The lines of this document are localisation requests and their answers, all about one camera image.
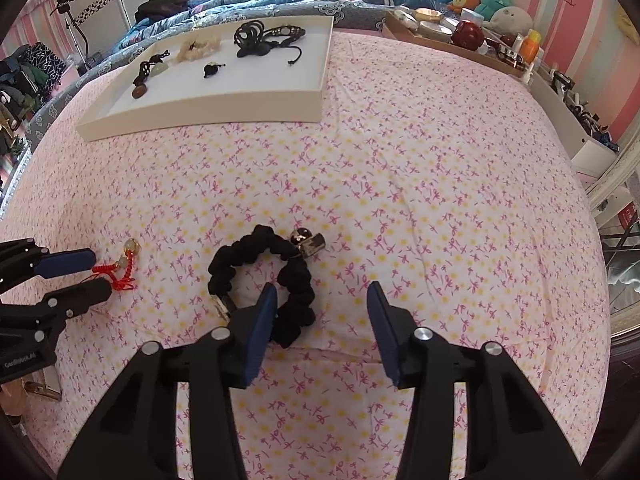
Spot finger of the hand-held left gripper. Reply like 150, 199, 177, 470
0, 241, 96, 293
0, 277, 112, 346

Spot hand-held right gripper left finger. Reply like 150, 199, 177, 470
57, 282, 278, 480

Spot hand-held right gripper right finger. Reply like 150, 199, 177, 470
366, 281, 586, 480

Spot red cord bracelet gold beads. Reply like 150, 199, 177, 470
91, 239, 141, 293

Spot black scrunchie with metal charm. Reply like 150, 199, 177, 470
207, 225, 328, 350

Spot brown pendant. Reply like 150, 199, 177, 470
131, 60, 153, 100

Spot white shallow tray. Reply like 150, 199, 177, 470
76, 15, 335, 142

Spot cream fluffy scrunchie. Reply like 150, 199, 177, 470
172, 35, 223, 65

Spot black hair claw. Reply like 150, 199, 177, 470
234, 21, 275, 58

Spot black braided bracelets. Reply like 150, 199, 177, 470
267, 24, 305, 67

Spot blue patterned bed cover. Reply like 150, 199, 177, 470
25, 55, 131, 146

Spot hanging clothes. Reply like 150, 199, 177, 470
0, 42, 68, 111

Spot white framed mirror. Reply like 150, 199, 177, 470
585, 150, 640, 351

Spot black tripod stand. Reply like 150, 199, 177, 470
50, 0, 101, 68

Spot black bag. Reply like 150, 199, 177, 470
136, 0, 188, 20

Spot white desk organizer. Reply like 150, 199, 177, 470
530, 60, 621, 178

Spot wooden tray with cosmetics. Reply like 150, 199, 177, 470
382, 7, 531, 78

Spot red round jar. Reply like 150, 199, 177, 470
451, 20, 486, 51

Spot orange bottle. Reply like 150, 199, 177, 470
520, 30, 542, 63

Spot blue quilt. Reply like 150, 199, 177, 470
107, 0, 441, 61

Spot white plush toy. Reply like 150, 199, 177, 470
487, 6, 535, 36

